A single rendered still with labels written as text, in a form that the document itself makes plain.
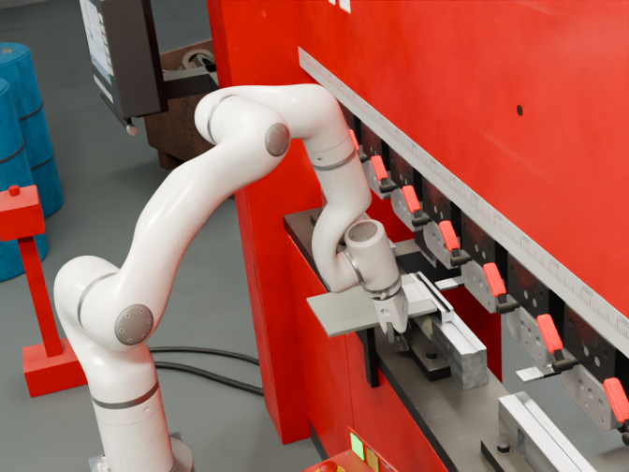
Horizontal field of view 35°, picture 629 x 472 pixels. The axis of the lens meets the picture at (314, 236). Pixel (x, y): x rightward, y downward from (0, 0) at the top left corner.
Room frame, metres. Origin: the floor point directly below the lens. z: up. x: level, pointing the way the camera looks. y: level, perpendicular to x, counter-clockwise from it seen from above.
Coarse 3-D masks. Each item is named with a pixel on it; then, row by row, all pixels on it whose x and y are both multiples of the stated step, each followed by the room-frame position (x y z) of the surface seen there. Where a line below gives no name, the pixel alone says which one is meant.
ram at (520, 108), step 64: (320, 0) 2.59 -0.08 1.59; (384, 0) 2.11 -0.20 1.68; (448, 0) 1.77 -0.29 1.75; (512, 0) 1.53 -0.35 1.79; (576, 0) 1.35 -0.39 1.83; (320, 64) 2.65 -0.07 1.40; (384, 64) 2.14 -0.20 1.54; (448, 64) 1.79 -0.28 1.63; (512, 64) 1.54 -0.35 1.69; (576, 64) 1.35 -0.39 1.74; (448, 128) 1.80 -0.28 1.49; (512, 128) 1.54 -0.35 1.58; (576, 128) 1.34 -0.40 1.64; (448, 192) 1.81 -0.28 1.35; (512, 192) 1.54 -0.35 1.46; (576, 192) 1.34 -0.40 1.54; (576, 256) 1.34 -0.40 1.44
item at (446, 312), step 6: (420, 276) 2.12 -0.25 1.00; (426, 282) 2.09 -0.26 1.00; (432, 288) 2.05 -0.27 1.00; (432, 294) 2.04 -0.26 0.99; (438, 294) 2.02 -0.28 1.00; (432, 300) 2.00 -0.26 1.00; (438, 300) 2.01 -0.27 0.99; (444, 300) 1.99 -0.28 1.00; (438, 306) 1.97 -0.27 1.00; (444, 306) 1.98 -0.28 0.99; (450, 306) 1.96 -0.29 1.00; (438, 312) 1.96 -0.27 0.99; (444, 312) 1.95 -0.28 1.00; (450, 312) 1.95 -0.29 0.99; (444, 318) 1.95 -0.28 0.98; (450, 318) 1.95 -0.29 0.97
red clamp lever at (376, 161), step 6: (372, 156) 2.15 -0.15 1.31; (378, 156) 2.15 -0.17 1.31; (372, 162) 2.14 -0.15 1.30; (378, 162) 2.13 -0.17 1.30; (378, 168) 2.12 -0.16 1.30; (384, 168) 2.12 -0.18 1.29; (378, 174) 2.11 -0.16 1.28; (384, 174) 2.11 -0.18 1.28; (378, 180) 2.11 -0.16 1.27; (384, 180) 2.10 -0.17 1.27; (384, 186) 2.08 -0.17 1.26; (390, 186) 2.08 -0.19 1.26; (396, 186) 2.09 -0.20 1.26; (384, 192) 2.08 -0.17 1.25
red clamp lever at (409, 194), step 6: (408, 186) 1.95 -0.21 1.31; (402, 192) 1.95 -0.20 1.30; (408, 192) 1.94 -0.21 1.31; (414, 192) 1.94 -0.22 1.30; (408, 198) 1.93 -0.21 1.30; (414, 198) 1.93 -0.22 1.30; (408, 204) 1.92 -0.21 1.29; (414, 204) 1.92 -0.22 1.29; (414, 210) 1.91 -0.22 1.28; (420, 216) 1.90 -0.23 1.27; (414, 222) 1.89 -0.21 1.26; (420, 222) 1.89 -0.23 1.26; (426, 222) 1.89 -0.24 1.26
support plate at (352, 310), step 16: (352, 288) 2.09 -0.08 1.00; (320, 304) 2.03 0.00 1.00; (336, 304) 2.03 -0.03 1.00; (352, 304) 2.02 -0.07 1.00; (368, 304) 2.01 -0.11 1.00; (416, 304) 1.99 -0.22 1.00; (432, 304) 1.98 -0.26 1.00; (320, 320) 1.96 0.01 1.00; (336, 320) 1.95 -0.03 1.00; (352, 320) 1.95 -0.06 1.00; (368, 320) 1.94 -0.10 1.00
